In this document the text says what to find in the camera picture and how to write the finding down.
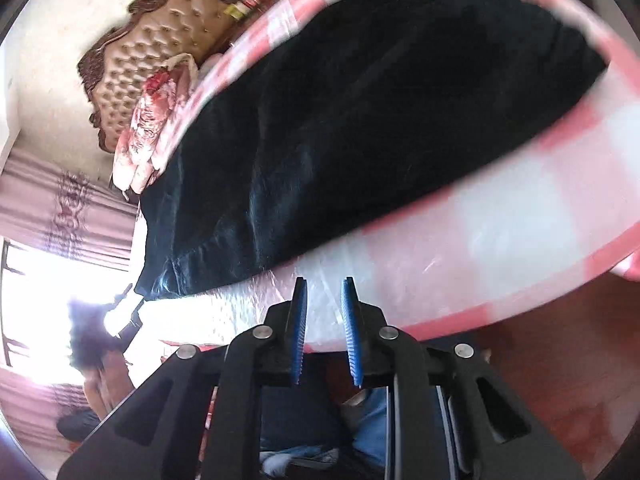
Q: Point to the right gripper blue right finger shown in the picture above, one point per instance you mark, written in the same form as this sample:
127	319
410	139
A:
362	324

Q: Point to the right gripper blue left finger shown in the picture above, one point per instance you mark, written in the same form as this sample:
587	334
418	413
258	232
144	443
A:
283	357

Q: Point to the black pants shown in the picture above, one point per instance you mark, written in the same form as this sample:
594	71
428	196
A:
371	106

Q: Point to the red white checkered tablecloth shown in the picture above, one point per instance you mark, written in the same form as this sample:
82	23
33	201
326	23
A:
527	229

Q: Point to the pink patterned curtain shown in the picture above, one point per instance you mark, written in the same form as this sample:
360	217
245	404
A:
54	210

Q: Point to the floral pink quilt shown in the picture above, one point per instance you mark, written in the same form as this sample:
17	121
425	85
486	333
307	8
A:
145	146

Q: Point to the tufted tan headboard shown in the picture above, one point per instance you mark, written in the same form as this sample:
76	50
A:
113	70

